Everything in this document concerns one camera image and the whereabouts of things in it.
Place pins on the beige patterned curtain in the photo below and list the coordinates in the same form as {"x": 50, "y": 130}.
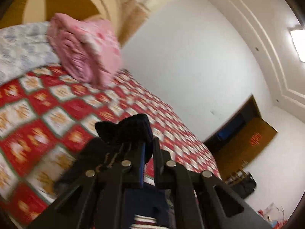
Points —
{"x": 133, "y": 12}

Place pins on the wooden door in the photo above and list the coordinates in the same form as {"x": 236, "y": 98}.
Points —
{"x": 250, "y": 143}

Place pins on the blue cloth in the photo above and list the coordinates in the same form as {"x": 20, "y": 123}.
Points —
{"x": 230, "y": 133}

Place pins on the pale floral pillow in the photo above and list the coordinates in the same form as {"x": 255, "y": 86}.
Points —
{"x": 21, "y": 50}

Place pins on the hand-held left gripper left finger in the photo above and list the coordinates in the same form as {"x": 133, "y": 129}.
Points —
{"x": 142, "y": 163}

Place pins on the black bag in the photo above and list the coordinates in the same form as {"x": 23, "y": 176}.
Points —
{"x": 245, "y": 186}

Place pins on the navy knitted sweater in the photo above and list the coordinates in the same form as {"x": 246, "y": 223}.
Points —
{"x": 133, "y": 128}

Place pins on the red printed blanket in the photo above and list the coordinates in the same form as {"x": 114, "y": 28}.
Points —
{"x": 35, "y": 114}

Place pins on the pink folded quilt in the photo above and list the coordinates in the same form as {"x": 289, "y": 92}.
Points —
{"x": 83, "y": 50}

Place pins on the ceiling light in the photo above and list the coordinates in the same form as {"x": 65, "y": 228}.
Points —
{"x": 297, "y": 43}

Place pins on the red and white packages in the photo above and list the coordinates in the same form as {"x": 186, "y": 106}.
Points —
{"x": 271, "y": 214}

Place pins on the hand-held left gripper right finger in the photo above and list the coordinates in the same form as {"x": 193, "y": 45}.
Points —
{"x": 156, "y": 164}

